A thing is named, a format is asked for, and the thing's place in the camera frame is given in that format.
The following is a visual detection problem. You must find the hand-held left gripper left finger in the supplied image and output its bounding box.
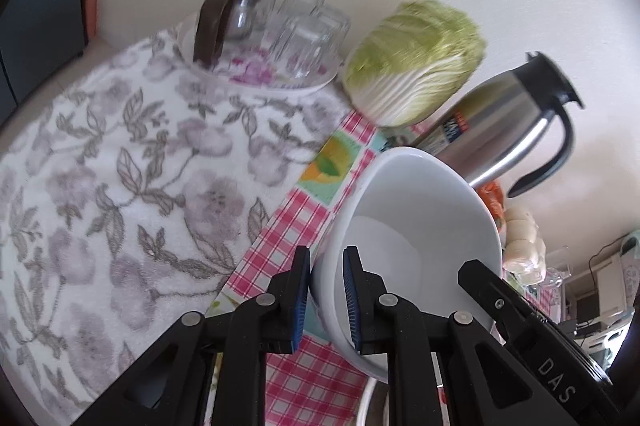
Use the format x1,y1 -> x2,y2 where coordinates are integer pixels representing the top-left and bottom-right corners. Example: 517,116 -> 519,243
72,246 -> 312,426

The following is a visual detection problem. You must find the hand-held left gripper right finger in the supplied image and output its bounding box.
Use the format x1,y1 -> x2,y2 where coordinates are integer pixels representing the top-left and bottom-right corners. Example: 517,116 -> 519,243
341,246 -> 566,426

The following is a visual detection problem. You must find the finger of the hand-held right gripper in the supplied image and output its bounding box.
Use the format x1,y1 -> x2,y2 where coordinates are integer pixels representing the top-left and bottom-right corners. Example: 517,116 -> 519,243
457,258 -> 532,339

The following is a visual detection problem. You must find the white ceramic bowl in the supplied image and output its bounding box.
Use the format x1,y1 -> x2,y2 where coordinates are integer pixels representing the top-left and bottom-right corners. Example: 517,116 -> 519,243
311,147 -> 502,383

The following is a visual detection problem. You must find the large stainless steel basin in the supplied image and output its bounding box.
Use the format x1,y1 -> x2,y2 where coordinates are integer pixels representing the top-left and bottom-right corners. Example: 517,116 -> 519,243
357,378 -> 381,426

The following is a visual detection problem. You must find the bag of white buns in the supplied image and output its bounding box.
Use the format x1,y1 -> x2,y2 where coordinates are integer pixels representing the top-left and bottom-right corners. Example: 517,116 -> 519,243
501,205 -> 549,285

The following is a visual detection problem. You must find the clear glass dish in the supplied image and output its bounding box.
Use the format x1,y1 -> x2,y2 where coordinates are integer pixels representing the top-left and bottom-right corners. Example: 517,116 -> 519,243
542,246 -> 572,293

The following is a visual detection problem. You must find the pink checkered tablecloth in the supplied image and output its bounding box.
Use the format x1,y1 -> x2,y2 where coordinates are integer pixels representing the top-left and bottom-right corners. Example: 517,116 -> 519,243
207,108 -> 501,426

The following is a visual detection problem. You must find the orange snack packet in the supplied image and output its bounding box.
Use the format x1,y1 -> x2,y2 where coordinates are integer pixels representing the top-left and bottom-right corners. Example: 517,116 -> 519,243
475,180 -> 509,229

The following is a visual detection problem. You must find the stainless steel thermos jug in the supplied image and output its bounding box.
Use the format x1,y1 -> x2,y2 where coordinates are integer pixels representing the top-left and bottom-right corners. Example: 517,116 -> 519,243
415,52 -> 585,199

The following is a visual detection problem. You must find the white floral towel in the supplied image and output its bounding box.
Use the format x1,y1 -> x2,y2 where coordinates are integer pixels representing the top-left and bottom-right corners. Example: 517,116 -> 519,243
0,23 -> 351,424

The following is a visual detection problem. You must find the white floral tray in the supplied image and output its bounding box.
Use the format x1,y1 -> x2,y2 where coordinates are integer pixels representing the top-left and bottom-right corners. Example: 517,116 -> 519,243
177,13 -> 341,93

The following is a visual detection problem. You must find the napa cabbage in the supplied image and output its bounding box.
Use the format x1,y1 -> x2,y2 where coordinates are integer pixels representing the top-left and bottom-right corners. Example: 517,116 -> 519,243
344,0 -> 488,128

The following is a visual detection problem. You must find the clear drinking glass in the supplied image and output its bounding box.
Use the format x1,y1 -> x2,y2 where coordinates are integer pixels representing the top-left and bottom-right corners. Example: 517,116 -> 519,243
272,16 -> 336,80
250,0 -> 282,32
277,0 -> 326,38
315,3 -> 351,58

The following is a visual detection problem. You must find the black cable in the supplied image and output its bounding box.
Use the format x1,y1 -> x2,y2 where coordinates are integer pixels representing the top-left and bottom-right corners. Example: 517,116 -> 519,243
588,237 -> 627,284

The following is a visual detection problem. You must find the glass pot with brown handle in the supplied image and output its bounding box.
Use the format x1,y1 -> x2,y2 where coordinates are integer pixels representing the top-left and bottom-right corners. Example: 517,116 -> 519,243
193,0 -> 268,66

